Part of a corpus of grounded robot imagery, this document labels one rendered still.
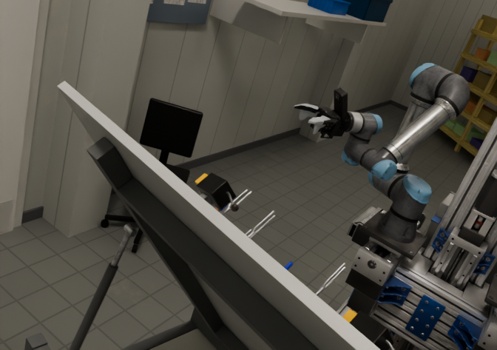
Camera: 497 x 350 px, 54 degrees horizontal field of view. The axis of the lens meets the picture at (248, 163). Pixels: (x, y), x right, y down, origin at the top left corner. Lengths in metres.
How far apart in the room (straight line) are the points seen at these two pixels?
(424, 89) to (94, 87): 1.80
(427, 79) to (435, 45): 7.91
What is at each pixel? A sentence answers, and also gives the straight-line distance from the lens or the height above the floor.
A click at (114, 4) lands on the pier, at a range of 2.83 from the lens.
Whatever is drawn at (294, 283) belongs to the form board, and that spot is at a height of 1.67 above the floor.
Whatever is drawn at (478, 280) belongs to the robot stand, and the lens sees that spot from 2.21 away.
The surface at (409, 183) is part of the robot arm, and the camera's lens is 1.95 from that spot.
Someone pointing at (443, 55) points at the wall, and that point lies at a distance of 9.80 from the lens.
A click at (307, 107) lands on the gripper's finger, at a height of 1.59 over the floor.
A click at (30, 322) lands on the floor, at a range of 2.85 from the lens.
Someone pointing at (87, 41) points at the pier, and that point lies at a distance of 2.94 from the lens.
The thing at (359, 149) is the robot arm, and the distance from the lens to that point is 1.78.
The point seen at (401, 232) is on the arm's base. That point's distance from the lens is 2.00.
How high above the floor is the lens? 2.01
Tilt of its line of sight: 23 degrees down
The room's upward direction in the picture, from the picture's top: 18 degrees clockwise
